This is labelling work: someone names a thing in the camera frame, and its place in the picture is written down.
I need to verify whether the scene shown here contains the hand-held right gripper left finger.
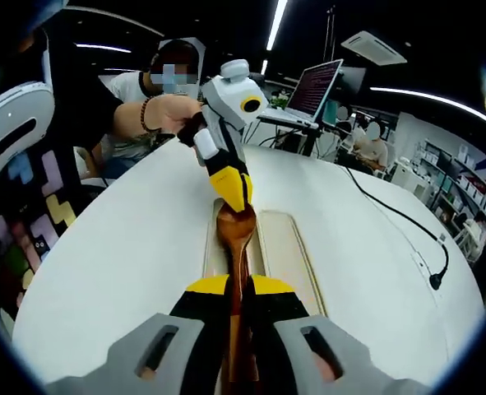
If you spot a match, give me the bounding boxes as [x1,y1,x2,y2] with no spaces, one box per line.
[47,274,231,395]

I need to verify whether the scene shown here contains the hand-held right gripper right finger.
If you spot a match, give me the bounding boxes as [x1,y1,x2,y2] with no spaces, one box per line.
[242,274,433,395]

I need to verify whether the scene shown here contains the wooden spoon utensil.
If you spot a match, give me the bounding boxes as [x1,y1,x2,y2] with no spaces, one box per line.
[216,203,257,395]

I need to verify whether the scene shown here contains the person's left hand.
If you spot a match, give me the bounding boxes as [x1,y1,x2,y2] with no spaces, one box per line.
[143,95,205,140]

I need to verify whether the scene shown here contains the laptop stand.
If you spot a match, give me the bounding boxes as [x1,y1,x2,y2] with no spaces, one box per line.
[257,114,322,158]

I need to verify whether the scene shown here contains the open laptop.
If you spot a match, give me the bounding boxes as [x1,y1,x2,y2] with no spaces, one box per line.
[262,58,345,125]

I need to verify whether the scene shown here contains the dark hanging monitor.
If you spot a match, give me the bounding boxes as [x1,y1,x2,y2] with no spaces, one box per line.
[336,67,368,96]

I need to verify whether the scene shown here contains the ceiling air conditioner unit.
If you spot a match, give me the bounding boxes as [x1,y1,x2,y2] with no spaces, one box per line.
[340,30,409,66]

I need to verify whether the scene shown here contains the colourful block print cloth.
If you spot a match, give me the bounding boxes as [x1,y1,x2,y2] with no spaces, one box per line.
[0,148,80,330]

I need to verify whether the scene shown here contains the ceiling light strip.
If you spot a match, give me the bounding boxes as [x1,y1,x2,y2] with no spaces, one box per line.
[368,85,486,133]

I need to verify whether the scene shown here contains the white storage shelving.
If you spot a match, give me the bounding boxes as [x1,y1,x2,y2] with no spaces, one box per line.
[414,138,486,234]

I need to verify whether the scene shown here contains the white worn device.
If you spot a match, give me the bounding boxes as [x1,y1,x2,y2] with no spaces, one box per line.
[0,80,57,195]

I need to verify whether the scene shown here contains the brown bead bracelet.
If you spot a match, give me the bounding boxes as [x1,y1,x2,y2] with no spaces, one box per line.
[138,95,151,134]

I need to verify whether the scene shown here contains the white table cable cover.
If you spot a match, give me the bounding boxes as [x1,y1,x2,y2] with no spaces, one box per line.
[405,240,443,300]

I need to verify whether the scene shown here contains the black power cable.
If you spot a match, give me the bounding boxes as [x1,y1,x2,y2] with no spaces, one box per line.
[340,163,450,290]

